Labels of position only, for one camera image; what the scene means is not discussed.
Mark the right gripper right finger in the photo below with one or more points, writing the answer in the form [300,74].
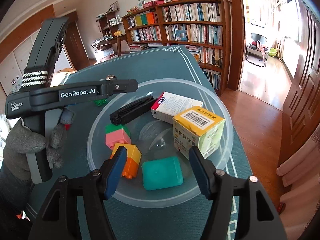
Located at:
[215,185]

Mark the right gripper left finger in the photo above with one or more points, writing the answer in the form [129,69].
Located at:
[100,185]

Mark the yellow orange toy brick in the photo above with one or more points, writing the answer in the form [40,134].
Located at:
[133,160]

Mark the pink green toy brick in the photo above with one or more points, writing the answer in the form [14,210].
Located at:
[116,134]

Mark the teal plastic case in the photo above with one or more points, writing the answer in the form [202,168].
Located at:
[162,173]

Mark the yellow ointment box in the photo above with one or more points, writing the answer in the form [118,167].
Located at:
[198,127]

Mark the black hair comb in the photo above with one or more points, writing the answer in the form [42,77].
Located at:
[133,110]

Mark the white red medicine box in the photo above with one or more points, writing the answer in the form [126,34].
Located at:
[168,105]

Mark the grey gloved left hand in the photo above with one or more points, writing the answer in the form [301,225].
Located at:
[22,141]

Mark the white sliding wardrobe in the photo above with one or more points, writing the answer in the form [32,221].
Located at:
[14,64]

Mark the pink curtain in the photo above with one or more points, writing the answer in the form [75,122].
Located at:
[301,172]

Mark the clear plastic bowl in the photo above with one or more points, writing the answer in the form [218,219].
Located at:
[155,140]

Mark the small wooden shelf desk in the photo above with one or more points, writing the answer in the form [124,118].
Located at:
[108,45]

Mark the brown wooden door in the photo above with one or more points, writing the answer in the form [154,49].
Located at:
[300,115]

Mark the black chair in hallway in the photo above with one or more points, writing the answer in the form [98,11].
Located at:
[257,50]

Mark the large wooden bookshelf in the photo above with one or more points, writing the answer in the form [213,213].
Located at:
[202,26]

